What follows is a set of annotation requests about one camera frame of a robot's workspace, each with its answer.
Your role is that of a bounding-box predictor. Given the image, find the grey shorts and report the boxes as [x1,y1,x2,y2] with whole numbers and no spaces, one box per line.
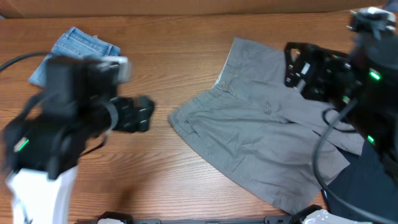
[168,37,365,215]

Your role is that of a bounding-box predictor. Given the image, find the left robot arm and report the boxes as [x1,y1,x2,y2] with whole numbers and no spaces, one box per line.
[4,56,155,223]

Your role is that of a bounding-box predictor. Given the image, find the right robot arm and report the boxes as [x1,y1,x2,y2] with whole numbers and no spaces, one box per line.
[284,7,397,223]

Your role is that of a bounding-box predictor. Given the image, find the folded blue denim jeans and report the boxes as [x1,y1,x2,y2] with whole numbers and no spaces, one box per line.
[28,27,121,86]

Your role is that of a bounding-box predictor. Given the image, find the black t-shirt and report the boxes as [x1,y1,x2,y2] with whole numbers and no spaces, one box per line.
[328,143,397,222]

